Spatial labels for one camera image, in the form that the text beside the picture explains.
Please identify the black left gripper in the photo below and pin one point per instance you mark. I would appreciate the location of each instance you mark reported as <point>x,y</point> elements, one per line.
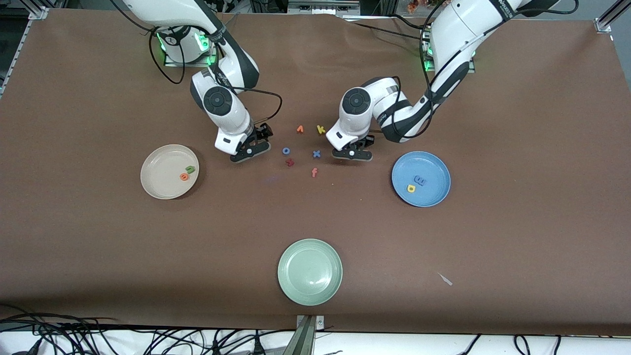
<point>365,142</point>

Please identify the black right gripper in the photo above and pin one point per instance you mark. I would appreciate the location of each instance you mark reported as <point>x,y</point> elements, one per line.
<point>260,133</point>

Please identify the blue letter m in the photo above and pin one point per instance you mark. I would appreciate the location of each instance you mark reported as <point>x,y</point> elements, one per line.
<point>421,181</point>

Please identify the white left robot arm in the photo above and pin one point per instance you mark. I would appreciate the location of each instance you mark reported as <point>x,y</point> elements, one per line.
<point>453,34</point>

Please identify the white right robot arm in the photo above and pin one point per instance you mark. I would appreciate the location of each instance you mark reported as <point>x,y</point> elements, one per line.
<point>222,103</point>

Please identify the blue plate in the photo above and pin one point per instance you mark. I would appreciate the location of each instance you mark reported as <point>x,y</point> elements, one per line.
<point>429,170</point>

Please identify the beige brown plate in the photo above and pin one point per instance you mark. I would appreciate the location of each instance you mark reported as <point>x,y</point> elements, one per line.
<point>165,172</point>

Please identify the metal equipment rack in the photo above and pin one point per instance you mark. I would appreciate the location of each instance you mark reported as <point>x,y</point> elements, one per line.
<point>320,6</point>

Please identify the pale green plate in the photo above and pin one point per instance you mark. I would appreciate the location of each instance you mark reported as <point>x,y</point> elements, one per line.
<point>310,271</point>

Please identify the small white paper scrap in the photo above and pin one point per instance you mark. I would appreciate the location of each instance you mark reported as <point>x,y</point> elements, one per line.
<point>445,279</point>

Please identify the brown table cover sheet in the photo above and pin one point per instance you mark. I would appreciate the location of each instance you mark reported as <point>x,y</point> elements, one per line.
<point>148,246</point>

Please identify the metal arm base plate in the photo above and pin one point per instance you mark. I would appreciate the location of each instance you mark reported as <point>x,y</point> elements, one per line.
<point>428,67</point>
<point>190,64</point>

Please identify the metal camera stand bracket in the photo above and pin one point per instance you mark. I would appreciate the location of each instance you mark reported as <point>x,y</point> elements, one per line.
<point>306,340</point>

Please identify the aluminium frame profile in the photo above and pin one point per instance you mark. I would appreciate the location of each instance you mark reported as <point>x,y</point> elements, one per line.
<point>609,18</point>
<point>38,11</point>

